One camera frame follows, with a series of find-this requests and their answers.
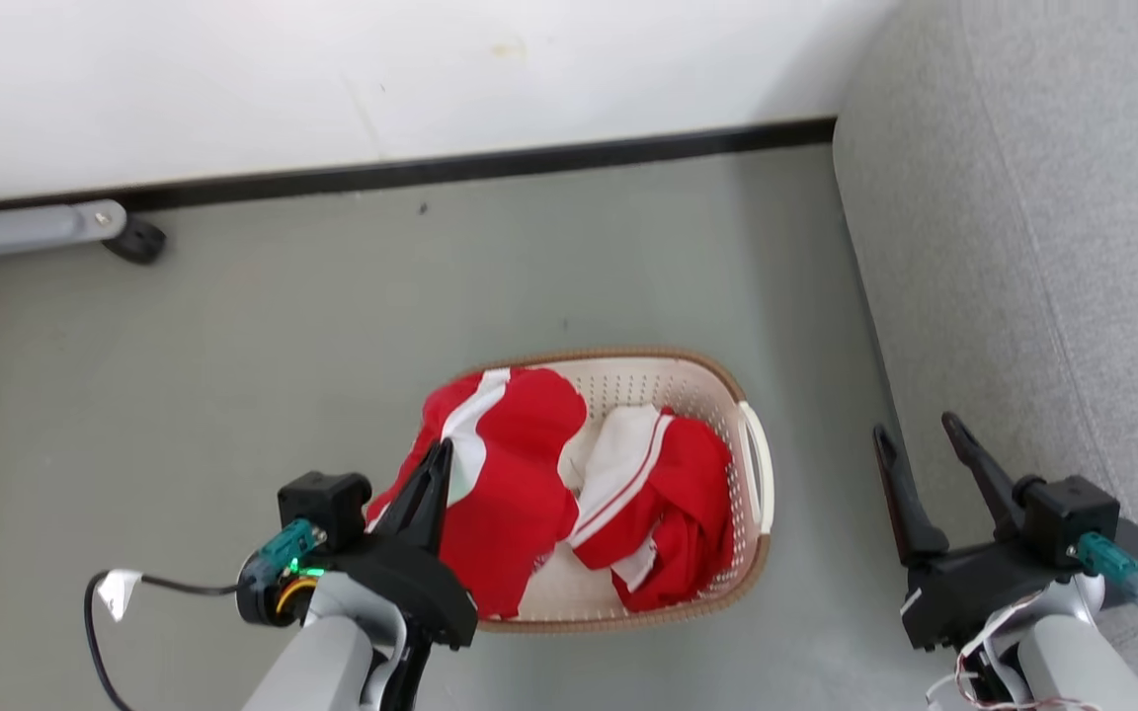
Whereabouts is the white cable tag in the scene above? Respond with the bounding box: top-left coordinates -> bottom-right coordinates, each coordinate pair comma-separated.
97,570 -> 143,623

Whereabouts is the black baseboard strip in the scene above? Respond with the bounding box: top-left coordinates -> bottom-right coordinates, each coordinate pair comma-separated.
0,117 -> 838,213

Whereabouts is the red shorts white striped trim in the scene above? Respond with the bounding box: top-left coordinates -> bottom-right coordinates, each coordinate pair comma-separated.
559,405 -> 736,613

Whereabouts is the grey metal furniture leg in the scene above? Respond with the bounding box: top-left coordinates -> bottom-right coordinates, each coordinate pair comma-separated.
0,199 -> 127,264

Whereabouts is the cream perforated laundry basket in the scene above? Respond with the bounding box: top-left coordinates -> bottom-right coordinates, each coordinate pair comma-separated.
419,346 -> 775,635

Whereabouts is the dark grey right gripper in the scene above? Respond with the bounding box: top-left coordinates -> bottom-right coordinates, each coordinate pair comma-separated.
873,413 -> 1084,653

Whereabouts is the grey fabric sofa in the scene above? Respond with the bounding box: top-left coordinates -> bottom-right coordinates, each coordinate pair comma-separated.
831,0 -> 1138,711

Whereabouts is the red white Bulls jersey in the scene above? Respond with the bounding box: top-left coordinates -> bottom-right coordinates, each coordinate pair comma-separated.
366,367 -> 590,621

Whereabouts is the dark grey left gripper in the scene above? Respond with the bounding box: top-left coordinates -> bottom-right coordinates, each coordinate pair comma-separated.
327,440 -> 479,651

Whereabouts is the black furniture foot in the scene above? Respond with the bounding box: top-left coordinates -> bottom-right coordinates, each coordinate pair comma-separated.
102,216 -> 168,266

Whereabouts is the black right cable teal plug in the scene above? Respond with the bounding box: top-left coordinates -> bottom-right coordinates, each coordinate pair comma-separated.
1073,533 -> 1138,711

